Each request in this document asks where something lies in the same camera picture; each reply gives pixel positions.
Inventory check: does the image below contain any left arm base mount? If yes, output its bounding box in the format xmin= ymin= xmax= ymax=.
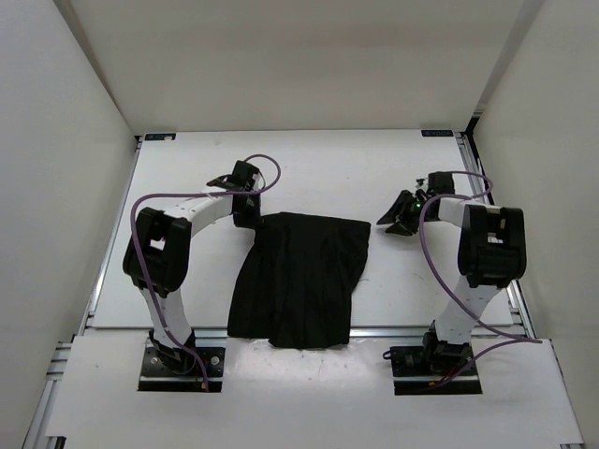
xmin=138 ymin=329 xmax=226 ymax=393

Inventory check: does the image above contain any black pleated skirt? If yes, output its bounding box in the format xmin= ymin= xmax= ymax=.
xmin=227 ymin=212 xmax=371 ymax=350

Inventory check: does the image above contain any right blue corner label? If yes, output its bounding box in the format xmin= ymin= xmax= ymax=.
xmin=421 ymin=129 xmax=454 ymax=138

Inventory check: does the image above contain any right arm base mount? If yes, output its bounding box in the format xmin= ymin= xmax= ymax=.
xmin=382 ymin=330 xmax=483 ymax=396

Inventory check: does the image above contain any left aluminium frame rail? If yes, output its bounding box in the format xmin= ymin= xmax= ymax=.
xmin=18 ymin=340 xmax=76 ymax=449

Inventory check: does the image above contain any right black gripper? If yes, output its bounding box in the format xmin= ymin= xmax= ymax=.
xmin=376 ymin=190 xmax=434 ymax=237

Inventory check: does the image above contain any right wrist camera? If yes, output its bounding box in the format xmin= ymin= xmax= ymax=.
xmin=416 ymin=171 xmax=456 ymax=197

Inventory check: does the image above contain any blue corner label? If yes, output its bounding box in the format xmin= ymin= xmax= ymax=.
xmin=421 ymin=129 xmax=454 ymax=138
xmin=144 ymin=133 xmax=177 ymax=141

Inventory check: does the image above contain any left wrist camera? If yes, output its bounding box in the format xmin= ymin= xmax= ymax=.
xmin=207 ymin=160 xmax=260 ymax=192

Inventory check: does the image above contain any front aluminium rail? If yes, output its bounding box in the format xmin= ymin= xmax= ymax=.
xmin=194 ymin=326 xmax=428 ymax=340

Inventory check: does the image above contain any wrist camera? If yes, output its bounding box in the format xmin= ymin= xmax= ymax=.
xmin=207 ymin=160 xmax=260 ymax=192
xmin=416 ymin=171 xmax=456 ymax=197

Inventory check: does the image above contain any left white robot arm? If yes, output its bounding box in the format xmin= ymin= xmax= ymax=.
xmin=123 ymin=189 xmax=261 ymax=374

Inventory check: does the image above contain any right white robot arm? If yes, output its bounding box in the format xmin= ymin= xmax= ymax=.
xmin=376 ymin=190 xmax=527 ymax=374

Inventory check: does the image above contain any left blue corner label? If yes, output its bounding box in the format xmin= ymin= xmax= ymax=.
xmin=144 ymin=133 xmax=177 ymax=141

